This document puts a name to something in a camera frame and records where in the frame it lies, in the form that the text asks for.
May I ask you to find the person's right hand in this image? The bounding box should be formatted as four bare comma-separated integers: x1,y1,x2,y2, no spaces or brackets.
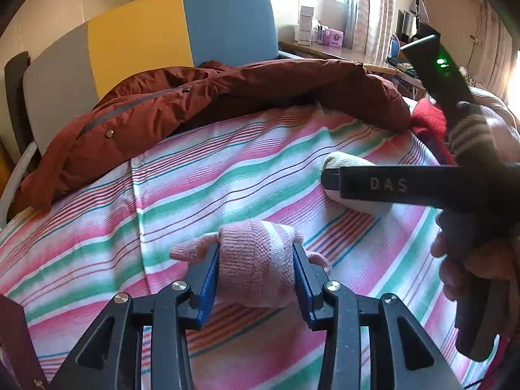
431,231,516,313

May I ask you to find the maroon jacket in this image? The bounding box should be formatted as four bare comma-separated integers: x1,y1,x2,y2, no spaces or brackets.
18,59,413,212

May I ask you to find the black device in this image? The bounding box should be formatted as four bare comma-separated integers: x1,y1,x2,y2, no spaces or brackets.
397,9,419,43

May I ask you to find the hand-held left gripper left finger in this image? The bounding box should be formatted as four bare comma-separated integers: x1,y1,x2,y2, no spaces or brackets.
49,244,220,390

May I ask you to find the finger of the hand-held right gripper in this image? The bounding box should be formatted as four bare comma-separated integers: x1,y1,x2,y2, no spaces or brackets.
321,164,448,212

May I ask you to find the grey yellow blue chair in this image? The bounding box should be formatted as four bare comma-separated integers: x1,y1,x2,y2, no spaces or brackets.
0,0,293,222

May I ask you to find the red garment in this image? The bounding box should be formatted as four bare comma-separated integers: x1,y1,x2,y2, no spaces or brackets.
410,97,458,165

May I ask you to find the black upright cushion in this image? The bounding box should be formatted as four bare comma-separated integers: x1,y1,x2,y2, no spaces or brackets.
4,51,39,159

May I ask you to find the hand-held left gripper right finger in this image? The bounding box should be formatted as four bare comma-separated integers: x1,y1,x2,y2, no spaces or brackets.
293,244,464,390

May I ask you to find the wooden side desk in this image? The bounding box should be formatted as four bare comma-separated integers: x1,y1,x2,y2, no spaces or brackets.
278,41,407,76

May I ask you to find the pink striped knit glove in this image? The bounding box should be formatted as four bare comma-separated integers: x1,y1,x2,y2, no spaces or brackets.
169,219,332,307

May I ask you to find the striped curtain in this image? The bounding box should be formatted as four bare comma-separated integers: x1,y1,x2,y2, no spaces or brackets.
345,0,397,55

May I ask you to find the white sock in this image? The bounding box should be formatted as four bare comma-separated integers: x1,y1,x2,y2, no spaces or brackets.
321,151,397,217

